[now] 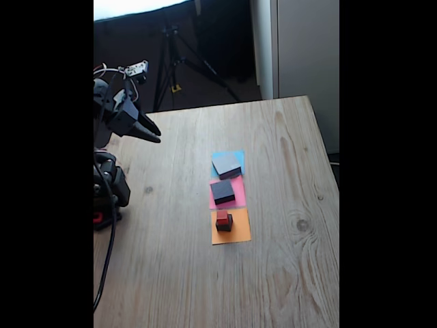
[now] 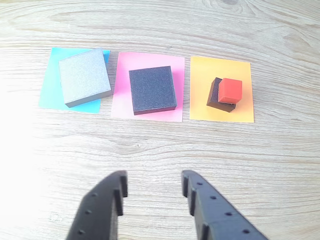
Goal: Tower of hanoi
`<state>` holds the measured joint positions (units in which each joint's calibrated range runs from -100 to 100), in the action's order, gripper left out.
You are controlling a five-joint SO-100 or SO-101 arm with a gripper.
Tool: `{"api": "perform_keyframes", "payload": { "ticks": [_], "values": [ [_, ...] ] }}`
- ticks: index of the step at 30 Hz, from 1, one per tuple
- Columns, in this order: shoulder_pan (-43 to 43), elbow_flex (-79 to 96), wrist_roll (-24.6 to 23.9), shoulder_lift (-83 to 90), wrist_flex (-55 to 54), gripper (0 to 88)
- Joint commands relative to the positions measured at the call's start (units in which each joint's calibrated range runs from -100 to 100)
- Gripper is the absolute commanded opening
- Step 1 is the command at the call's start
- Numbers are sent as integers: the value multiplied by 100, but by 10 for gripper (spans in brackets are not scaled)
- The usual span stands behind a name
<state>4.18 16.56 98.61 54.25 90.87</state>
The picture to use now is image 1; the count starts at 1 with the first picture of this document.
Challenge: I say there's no large grey foam block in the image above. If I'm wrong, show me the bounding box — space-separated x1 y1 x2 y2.
211 152 242 180

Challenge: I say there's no medium dark foam block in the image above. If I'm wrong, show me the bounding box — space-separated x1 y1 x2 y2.
209 179 237 206

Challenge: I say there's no small black foam block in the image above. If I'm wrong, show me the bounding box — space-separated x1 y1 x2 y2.
215 214 234 233

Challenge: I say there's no black tripod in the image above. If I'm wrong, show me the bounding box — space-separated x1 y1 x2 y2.
152 20 242 112

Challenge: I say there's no blue paper sheet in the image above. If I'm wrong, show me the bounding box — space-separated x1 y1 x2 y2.
210 149 246 178

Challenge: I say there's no red and black table clamp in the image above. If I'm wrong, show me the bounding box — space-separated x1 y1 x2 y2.
94 206 123 232

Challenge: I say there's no pink paper sheet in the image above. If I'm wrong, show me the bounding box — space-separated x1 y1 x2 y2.
208 175 246 210

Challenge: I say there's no orange paper sheet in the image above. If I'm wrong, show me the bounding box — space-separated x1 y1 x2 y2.
211 207 252 245

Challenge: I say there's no white cabinet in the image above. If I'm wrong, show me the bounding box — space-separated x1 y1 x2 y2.
251 0 340 154

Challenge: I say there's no black cable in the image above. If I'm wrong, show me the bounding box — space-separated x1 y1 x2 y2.
94 73 119 314

